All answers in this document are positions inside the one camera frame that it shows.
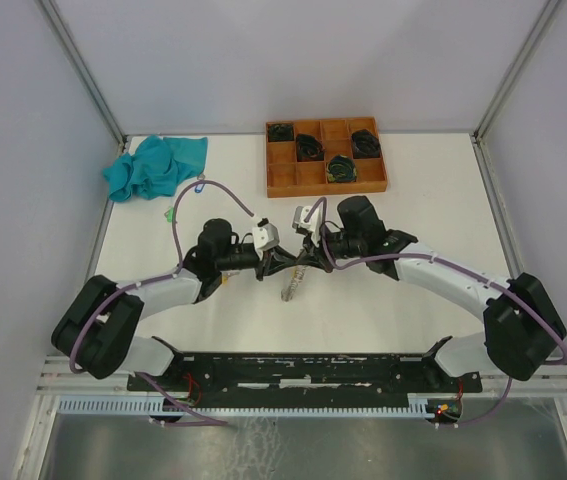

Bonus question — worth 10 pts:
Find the white cable duct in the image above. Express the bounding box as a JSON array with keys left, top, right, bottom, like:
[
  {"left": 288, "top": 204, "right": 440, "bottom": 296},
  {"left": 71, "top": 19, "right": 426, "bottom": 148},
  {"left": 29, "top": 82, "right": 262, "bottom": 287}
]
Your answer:
[{"left": 57, "top": 394, "right": 434, "bottom": 419}]

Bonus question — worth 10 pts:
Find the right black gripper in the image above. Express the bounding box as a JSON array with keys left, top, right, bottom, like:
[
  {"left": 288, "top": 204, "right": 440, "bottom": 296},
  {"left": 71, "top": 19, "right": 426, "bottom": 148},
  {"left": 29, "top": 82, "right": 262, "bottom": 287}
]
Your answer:
[{"left": 295, "top": 222, "right": 365, "bottom": 274}]

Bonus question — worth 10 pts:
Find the right aluminium frame post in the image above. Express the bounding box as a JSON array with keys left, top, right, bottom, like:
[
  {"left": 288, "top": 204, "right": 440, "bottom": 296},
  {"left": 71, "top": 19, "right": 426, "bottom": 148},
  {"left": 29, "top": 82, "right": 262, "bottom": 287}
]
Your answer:
[{"left": 473, "top": 0, "right": 564, "bottom": 142}]

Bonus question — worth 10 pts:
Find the key with blue tag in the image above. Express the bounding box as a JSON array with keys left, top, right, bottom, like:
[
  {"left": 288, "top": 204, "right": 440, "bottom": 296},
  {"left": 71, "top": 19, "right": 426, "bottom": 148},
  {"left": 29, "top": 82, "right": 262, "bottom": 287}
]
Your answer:
[{"left": 194, "top": 173, "right": 205, "bottom": 193}]

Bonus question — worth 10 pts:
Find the aluminium frame post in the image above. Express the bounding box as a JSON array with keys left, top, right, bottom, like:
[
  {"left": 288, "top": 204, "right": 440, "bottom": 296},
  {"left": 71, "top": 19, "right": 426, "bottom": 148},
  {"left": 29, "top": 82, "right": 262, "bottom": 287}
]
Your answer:
[
  {"left": 35, "top": 0, "right": 127, "bottom": 151},
  {"left": 473, "top": 0, "right": 564, "bottom": 142}
]

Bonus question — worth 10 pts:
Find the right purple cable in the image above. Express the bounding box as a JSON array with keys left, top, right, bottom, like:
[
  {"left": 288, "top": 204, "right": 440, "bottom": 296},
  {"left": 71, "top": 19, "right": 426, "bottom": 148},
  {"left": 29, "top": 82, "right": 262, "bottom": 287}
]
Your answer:
[{"left": 302, "top": 197, "right": 567, "bottom": 430}]

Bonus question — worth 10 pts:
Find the left aluminium frame post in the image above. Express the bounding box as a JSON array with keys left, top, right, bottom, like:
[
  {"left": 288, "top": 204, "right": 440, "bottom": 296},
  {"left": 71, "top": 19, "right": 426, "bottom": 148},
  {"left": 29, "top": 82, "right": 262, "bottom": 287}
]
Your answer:
[{"left": 35, "top": 0, "right": 127, "bottom": 151}]

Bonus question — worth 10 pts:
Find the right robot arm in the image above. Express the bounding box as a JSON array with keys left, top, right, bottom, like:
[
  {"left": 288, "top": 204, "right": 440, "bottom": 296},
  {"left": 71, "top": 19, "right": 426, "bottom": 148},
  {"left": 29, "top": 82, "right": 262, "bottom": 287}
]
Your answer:
[{"left": 293, "top": 196, "right": 567, "bottom": 391}]

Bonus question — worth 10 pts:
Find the rolled dark fabric right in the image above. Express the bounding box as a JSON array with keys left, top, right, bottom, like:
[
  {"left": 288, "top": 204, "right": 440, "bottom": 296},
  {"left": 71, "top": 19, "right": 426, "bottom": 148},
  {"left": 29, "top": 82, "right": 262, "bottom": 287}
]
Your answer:
[{"left": 351, "top": 129, "right": 382, "bottom": 159}]

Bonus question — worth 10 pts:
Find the key with green tag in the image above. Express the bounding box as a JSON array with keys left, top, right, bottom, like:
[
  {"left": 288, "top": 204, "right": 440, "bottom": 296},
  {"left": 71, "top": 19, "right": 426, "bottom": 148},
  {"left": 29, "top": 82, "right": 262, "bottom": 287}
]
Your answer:
[{"left": 164, "top": 207, "right": 174, "bottom": 223}]

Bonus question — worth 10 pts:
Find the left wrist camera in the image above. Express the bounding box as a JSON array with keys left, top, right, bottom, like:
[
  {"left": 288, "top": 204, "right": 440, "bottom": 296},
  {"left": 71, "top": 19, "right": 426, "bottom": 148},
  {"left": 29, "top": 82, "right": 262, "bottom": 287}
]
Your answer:
[{"left": 252, "top": 223, "right": 280, "bottom": 252}]

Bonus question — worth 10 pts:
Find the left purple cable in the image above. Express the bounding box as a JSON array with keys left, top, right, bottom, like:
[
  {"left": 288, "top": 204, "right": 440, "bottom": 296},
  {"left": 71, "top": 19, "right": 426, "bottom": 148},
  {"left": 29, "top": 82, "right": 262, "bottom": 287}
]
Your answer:
[{"left": 65, "top": 180, "right": 259, "bottom": 430}]

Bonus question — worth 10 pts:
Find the rolled dark fabric far left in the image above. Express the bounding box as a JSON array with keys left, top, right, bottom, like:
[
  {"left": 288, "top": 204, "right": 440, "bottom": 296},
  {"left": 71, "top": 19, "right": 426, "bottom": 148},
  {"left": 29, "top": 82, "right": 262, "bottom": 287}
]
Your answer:
[{"left": 267, "top": 122, "right": 295, "bottom": 143}]

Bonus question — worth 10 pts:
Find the purple cable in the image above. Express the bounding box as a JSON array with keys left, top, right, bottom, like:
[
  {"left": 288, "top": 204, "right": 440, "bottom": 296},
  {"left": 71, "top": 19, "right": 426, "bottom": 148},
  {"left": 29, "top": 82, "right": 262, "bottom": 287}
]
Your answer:
[
  {"left": 302, "top": 197, "right": 567, "bottom": 430},
  {"left": 65, "top": 180, "right": 259, "bottom": 430}
]

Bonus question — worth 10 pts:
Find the wooden compartment tray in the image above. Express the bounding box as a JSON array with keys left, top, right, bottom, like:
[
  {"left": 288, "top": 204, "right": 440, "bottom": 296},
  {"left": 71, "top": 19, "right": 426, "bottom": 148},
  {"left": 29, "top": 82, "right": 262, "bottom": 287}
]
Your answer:
[{"left": 265, "top": 117, "right": 389, "bottom": 198}]

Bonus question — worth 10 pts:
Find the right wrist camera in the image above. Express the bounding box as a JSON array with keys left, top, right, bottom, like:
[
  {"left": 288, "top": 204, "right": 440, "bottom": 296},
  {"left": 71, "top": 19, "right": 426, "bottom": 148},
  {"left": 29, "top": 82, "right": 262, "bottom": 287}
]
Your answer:
[{"left": 292, "top": 206, "right": 323, "bottom": 235}]

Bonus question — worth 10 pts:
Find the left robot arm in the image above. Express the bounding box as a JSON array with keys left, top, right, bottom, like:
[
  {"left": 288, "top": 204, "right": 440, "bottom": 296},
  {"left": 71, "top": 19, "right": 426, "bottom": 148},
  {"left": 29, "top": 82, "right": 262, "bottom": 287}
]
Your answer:
[{"left": 51, "top": 219, "right": 296, "bottom": 390}]

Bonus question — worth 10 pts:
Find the metal keyring organizer yellow handle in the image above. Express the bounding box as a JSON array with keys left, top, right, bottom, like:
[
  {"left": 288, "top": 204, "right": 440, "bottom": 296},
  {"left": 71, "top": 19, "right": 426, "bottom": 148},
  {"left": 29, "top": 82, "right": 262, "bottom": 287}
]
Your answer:
[{"left": 280, "top": 265, "right": 307, "bottom": 302}]

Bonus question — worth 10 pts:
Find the teal cloth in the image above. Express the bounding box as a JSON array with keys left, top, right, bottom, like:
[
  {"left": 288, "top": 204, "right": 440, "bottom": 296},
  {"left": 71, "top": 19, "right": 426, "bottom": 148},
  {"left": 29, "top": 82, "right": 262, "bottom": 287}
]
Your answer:
[{"left": 102, "top": 135, "right": 208, "bottom": 203}]

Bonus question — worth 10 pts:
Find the key with solid yellow tag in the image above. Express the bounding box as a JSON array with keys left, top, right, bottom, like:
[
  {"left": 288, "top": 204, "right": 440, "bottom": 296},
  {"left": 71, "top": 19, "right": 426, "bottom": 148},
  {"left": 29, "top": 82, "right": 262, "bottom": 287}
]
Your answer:
[{"left": 221, "top": 271, "right": 239, "bottom": 285}]

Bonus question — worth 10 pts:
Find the rolled dark fabric red pattern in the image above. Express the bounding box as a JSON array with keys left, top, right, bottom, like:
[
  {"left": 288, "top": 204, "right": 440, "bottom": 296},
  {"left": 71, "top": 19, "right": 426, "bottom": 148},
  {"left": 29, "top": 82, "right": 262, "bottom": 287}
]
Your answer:
[{"left": 295, "top": 134, "right": 325, "bottom": 162}]

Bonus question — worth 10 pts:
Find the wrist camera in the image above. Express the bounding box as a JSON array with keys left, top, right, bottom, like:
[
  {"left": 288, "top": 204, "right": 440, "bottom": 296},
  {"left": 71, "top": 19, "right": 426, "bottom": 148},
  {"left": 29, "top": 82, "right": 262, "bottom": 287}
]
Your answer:
[
  {"left": 252, "top": 223, "right": 280, "bottom": 252},
  {"left": 292, "top": 206, "right": 323, "bottom": 235}
]

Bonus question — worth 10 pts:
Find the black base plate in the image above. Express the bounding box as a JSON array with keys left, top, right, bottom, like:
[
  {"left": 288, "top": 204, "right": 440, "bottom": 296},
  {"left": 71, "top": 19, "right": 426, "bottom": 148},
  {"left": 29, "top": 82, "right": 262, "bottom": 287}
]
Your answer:
[{"left": 126, "top": 352, "right": 484, "bottom": 407}]

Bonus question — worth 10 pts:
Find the rolled dark fabric green pattern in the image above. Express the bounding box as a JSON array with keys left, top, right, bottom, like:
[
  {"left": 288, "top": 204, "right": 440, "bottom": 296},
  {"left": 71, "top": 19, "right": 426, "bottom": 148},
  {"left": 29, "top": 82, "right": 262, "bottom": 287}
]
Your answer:
[{"left": 326, "top": 155, "right": 358, "bottom": 184}]

